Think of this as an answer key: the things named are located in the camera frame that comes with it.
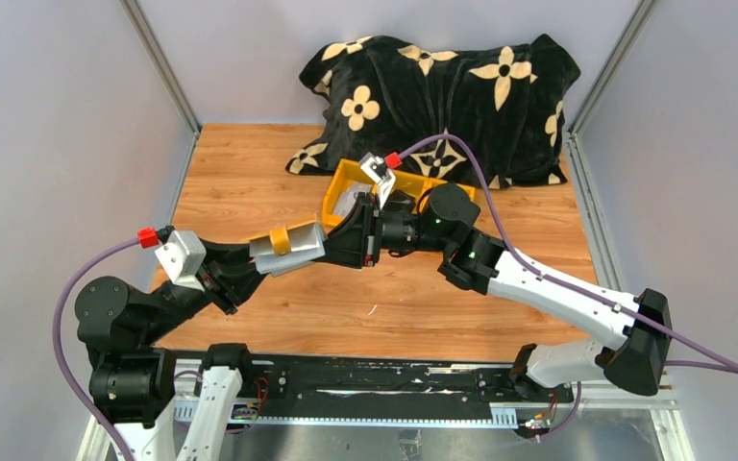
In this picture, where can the aluminium frame post right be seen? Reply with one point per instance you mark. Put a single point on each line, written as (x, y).
(633, 29)

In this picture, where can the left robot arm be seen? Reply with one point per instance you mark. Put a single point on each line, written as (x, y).
(132, 384)

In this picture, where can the yellow three-compartment bin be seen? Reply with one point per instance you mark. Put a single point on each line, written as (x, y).
(349, 180)

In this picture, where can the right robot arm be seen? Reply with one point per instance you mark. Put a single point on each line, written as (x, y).
(622, 348)

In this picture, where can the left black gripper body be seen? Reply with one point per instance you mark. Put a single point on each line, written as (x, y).
(220, 287)

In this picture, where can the aluminium frame post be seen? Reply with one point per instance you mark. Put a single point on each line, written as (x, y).
(151, 44)
(633, 29)

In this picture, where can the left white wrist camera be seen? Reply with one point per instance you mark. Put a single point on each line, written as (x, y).
(181, 257)

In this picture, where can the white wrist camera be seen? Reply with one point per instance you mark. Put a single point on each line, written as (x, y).
(381, 174)
(181, 257)

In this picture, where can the black floral blanket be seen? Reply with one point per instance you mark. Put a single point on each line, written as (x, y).
(490, 117)

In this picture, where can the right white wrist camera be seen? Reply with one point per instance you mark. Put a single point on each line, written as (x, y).
(381, 174)

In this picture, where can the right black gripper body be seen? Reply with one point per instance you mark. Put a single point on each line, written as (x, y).
(372, 230)

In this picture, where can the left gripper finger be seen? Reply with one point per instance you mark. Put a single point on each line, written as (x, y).
(237, 285)
(228, 258)

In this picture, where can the aluminium frame post left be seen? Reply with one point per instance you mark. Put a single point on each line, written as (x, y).
(151, 44)

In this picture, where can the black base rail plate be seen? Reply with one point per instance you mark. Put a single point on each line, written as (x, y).
(342, 388)

